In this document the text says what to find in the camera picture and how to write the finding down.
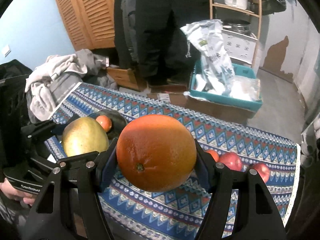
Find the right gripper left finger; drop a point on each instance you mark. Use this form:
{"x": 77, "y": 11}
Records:
{"x": 52, "y": 215}

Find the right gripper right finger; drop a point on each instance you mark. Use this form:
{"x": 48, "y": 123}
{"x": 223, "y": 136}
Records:
{"x": 256, "y": 217}

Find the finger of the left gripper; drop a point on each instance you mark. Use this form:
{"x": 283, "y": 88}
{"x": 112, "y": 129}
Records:
{"x": 39, "y": 130}
{"x": 76, "y": 160}

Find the yellow pear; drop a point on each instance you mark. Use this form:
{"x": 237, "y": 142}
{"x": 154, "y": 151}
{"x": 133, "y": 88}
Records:
{"x": 84, "y": 135}

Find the large orange front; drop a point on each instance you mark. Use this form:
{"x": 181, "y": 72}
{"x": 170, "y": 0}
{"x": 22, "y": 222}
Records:
{"x": 105, "y": 122}

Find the large orange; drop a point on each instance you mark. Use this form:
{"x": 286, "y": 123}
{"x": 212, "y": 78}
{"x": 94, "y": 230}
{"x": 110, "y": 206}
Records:
{"x": 105, "y": 122}
{"x": 156, "y": 153}

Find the red apple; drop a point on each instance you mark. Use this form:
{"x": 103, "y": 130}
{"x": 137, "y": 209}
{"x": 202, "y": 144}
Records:
{"x": 231, "y": 160}
{"x": 263, "y": 171}

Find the small tangerine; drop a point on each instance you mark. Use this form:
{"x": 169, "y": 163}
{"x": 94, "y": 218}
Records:
{"x": 214, "y": 154}

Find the left hand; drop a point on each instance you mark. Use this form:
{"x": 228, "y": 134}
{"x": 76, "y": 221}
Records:
{"x": 17, "y": 195}

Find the dark glass fruit plate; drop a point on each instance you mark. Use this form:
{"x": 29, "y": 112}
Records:
{"x": 118, "y": 122}

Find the pile of grey clothes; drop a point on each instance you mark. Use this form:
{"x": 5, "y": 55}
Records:
{"x": 48, "y": 85}

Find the wooden drawer box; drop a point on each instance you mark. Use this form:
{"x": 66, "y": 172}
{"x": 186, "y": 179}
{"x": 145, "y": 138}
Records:
{"x": 127, "y": 78}

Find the cardboard box under teal box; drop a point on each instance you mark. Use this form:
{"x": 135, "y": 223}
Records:
{"x": 223, "y": 112}

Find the clear plastic bag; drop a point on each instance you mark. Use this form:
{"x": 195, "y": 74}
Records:
{"x": 245, "y": 88}

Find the wooden louvered wardrobe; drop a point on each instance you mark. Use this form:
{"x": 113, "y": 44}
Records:
{"x": 89, "y": 23}

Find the teal storage box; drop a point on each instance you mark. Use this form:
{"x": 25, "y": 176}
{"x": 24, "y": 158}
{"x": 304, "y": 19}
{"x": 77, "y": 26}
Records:
{"x": 205, "y": 85}

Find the white rice bag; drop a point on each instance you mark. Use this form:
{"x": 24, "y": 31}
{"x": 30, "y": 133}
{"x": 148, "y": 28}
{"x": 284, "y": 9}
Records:
{"x": 206, "y": 37}

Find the black hanging coat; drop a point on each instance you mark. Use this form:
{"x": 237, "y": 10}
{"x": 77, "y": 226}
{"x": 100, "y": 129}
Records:
{"x": 148, "y": 37}

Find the white patterned drawer box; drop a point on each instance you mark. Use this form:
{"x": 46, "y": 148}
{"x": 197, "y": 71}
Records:
{"x": 239, "y": 46}

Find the steel steamer pot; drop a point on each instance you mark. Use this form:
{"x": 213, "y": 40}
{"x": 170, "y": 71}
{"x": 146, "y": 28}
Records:
{"x": 238, "y": 26}

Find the grey hanging bag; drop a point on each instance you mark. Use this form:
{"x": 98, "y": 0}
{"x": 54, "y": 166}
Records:
{"x": 272, "y": 6}

